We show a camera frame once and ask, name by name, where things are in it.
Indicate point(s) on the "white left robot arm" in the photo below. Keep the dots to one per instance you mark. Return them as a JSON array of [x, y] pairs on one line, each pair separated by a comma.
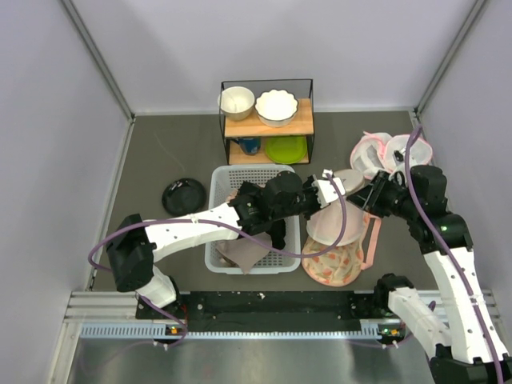
[[138, 244]]

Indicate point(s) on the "pink trimmed mesh laundry bag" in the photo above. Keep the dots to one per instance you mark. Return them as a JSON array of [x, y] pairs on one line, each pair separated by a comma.
[[374, 152]]

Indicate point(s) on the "white scalloped bowl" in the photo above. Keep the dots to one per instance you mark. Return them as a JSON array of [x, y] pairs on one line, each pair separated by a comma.
[[276, 108]]

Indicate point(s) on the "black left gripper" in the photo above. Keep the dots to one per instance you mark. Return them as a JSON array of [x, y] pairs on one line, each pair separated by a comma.
[[307, 185]]

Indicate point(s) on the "black wire wooden shelf rack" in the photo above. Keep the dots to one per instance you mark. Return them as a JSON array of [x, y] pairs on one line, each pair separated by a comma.
[[250, 127]]

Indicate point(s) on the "white mesh laundry bag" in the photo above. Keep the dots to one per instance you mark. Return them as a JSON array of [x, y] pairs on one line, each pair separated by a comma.
[[324, 226]]

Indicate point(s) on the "black garment in basket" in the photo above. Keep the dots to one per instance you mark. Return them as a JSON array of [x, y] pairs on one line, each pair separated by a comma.
[[276, 236]]

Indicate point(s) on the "cream round bowl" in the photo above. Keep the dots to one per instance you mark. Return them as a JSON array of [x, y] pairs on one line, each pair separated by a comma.
[[236, 102]]

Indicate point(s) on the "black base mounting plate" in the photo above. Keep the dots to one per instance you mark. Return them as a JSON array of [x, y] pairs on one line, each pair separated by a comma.
[[276, 310]]

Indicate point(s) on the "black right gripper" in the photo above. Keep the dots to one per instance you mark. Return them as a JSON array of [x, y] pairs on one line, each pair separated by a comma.
[[369, 197]]

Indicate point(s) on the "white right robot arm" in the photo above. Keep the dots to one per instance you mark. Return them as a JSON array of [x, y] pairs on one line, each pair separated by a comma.
[[465, 347]]

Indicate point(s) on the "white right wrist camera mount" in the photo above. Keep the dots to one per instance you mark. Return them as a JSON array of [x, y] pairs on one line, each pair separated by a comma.
[[399, 155]]

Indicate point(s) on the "beige bra in basket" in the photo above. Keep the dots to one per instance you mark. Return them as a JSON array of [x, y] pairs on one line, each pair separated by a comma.
[[241, 253]]

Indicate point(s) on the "blue mug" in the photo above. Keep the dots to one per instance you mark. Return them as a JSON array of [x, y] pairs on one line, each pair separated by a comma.
[[249, 146]]

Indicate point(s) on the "grey slotted cable duct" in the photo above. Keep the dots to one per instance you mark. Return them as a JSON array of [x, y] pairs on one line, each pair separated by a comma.
[[163, 330]]

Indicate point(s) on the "green plastic plate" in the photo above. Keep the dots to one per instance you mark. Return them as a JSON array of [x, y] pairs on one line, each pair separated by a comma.
[[286, 149]]

